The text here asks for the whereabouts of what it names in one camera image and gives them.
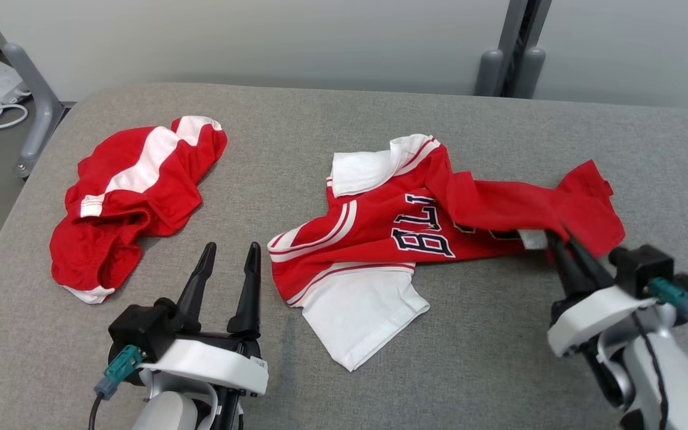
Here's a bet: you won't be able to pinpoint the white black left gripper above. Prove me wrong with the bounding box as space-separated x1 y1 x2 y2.
141 241 269 396

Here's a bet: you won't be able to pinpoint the red white basketball jersey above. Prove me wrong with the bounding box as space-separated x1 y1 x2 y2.
268 134 626 372

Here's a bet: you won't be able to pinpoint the teal right camera cable plug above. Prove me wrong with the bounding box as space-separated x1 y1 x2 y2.
649 278 688 323

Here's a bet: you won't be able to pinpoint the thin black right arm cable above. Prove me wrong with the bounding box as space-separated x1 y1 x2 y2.
631 311 670 430

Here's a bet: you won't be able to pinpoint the teal camera cable plug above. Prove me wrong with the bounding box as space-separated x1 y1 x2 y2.
649 278 688 323
94 345 145 400

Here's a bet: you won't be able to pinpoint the red shorts with white stripe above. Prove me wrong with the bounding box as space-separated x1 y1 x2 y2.
50 115 228 305

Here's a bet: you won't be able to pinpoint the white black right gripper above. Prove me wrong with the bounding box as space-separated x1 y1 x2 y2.
547 227 658 359

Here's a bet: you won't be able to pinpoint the teal left camera cable plug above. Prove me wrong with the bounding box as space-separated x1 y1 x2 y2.
94 345 145 400

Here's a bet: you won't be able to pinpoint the grey metal table leg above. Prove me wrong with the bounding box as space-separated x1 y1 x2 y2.
0 0 65 179

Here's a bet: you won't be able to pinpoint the grey partition foot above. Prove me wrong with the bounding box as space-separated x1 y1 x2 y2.
475 49 504 96
514 47 546 99

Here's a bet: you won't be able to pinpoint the grey aluminium partition post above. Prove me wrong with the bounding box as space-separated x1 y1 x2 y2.
498 0 554 99

